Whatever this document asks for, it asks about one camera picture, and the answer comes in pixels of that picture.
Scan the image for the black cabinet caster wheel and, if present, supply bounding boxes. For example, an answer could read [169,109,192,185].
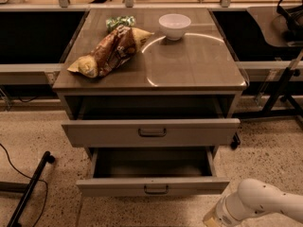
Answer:
[230,133,241,149]

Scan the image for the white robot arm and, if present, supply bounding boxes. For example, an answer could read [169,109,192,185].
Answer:
[203,179,303,227]

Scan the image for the grey top drawer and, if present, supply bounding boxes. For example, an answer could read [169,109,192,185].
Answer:
[62,118,240,148]

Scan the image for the white ceramic bowl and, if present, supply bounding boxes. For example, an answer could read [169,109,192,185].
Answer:
[158,13,191,41]

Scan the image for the black headphones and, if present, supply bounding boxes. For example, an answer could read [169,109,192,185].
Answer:
[276,0,303,41]

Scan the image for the black floor cable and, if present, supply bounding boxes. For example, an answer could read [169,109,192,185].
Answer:
[0,143,49,227]

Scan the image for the grey drawer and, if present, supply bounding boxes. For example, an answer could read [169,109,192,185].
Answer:
[77,147,229,197]
[62,118,240,148]

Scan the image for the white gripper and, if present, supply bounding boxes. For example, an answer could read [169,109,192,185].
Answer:
[203,194,246,227]

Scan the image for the brown yellow chip bag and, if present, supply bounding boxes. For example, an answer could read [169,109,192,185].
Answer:
[67,26,152,79]

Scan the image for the black metal stand leg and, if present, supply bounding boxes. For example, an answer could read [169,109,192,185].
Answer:
[0,151,55,227]

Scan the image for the black tripod stand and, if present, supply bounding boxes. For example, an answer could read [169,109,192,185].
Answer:
[234,49,303,119]

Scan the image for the green snack bag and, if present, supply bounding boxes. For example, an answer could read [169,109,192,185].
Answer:
[106,15,136,32]

